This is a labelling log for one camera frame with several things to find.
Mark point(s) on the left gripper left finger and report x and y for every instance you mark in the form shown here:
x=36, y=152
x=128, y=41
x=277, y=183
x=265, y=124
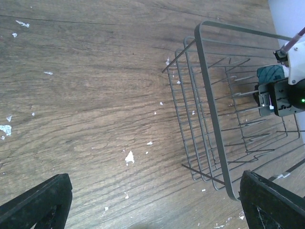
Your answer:
x=45, y=206

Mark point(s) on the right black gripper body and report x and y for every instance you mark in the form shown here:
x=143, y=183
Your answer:
x=280, y=98

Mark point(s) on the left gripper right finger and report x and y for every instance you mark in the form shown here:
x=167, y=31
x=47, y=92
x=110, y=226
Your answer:
x=267, y=205

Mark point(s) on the dark blue mug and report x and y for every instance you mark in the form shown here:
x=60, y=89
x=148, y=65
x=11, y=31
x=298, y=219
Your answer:
x=270, y=73

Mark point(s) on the grey wire dish rack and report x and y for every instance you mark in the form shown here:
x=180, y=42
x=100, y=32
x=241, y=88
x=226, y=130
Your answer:
x=212, y=79

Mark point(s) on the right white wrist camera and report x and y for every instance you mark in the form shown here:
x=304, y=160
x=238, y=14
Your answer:
x=292, y=55

